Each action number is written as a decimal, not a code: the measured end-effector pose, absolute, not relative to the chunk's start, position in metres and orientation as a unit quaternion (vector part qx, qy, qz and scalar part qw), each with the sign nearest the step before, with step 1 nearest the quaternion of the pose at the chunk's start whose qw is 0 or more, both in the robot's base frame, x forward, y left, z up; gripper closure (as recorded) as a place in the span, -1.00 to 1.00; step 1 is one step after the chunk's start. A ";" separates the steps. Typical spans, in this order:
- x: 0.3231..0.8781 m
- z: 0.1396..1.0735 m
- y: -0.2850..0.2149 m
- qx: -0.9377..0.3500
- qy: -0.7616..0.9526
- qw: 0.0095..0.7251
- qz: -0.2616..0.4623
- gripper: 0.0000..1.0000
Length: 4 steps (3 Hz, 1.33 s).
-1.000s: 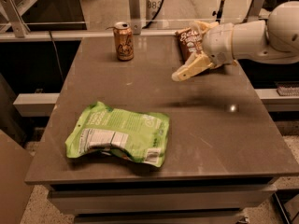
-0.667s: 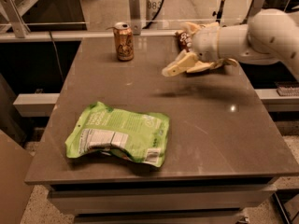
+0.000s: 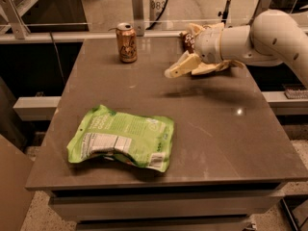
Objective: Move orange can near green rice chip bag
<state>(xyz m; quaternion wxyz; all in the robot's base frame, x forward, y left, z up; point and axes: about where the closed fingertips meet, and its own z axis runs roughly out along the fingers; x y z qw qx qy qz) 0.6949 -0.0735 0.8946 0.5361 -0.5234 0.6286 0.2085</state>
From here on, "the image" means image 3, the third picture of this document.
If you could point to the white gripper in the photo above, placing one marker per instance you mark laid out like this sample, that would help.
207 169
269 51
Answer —
208 44

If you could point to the orange soda can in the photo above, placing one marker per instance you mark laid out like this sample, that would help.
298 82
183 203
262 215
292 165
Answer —
126 42

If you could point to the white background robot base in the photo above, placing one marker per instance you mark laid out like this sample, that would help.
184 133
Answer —
158 0

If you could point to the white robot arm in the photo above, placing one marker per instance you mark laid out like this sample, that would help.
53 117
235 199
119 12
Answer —
271 39

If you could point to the brown yellow chip bag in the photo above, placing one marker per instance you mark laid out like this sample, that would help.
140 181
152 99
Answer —
187 41

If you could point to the green rice chip bag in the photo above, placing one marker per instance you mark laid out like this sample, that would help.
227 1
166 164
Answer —
139 141

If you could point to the grey drawer cabinet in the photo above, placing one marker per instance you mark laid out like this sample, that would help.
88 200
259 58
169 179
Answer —
164 210

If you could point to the middle metal bracket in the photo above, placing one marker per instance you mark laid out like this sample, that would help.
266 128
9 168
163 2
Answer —
138 16

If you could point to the metal bracket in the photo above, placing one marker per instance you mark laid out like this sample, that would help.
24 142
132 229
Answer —
138 16
20 30
262 5

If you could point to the right metal bracket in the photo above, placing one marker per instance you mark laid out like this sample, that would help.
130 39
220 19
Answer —
262 5

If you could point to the left metal bracket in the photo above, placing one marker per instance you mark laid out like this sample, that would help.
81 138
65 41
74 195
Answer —
20 30

